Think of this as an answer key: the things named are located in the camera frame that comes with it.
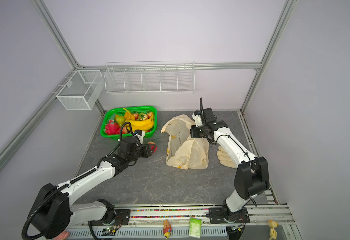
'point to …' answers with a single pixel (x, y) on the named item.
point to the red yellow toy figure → (167, 229)
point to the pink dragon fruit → (112, 128)
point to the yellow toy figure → (272, 224)
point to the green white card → (195, 227)
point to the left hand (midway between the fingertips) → (152, 147)
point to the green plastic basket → (135, 110)
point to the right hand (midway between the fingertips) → (191, 133)
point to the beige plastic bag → (183, 151)
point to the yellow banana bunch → (141, 125)
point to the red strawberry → (154, 148)
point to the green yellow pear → (120, 120)
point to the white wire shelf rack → (153, 77)
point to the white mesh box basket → (81, 91)
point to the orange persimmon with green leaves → (142, 116)
